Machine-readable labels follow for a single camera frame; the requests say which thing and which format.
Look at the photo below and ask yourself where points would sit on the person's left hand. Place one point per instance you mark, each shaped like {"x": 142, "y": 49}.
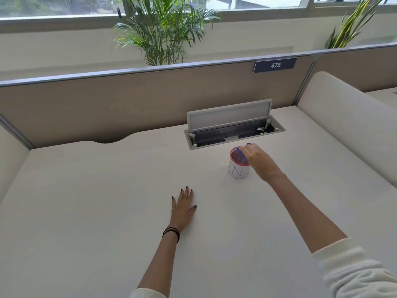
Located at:
{"x": 181, "y": 214}

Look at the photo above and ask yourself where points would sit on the person's right hand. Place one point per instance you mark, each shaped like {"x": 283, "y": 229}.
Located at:
{"x": 260, "y": 161}

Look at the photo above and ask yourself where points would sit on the person's left middle finger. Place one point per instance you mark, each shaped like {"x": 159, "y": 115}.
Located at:
{"x": 186, "y": 194}

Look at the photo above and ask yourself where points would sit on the person's left thumb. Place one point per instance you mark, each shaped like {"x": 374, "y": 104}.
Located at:
{"x": 193, "y": 209}

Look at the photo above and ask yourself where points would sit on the person's right fingers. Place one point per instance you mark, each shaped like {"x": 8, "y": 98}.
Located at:
{"x": 250, "y": 150}

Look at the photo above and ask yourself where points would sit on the person's left little finger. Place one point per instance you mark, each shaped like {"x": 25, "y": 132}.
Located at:
{"x": 173, "y": 202}

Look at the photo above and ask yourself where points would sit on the purple pen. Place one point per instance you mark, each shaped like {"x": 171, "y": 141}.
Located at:
{"x": 241, "y": 152}

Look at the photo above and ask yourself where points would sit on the person's right forearm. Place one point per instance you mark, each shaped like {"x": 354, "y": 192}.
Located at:
{"x": 305, "y": 214}

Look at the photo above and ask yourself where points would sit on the person's left forearm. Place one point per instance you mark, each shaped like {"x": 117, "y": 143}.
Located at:
{"x": 158, "y": 263}

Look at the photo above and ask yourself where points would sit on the white cup with pink rim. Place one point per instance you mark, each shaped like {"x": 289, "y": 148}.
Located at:
{"x": 238, "y": 170}

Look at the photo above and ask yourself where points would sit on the blue number plate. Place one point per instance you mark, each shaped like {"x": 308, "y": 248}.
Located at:
{"x": 275, "y": 65}

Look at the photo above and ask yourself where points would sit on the white knit sleeve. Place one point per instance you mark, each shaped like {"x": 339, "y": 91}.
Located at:
{"x": 356, "y": 270}
{"x": 148, "y": 293}

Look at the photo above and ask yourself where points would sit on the white rounded side divider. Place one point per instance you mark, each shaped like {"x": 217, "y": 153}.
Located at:
{"x": 347, "y": 121}
{"x": 11, "y": 158}

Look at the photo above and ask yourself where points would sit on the beige desk partition panel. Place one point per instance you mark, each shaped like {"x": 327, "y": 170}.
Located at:
{"x": 356, "y": 69}
{"x": 124, "y": 102}

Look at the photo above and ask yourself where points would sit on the bushy green palm plant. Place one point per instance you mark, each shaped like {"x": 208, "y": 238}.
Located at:
{"x": 161, "y": 30}

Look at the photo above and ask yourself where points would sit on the yellow-green leafy plant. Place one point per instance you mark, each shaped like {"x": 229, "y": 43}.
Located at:
{"x": 350, "y": 27}

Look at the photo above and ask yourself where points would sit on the window with grey frame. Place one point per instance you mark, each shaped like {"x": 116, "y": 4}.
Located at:
{"x": 62, "y": 9}

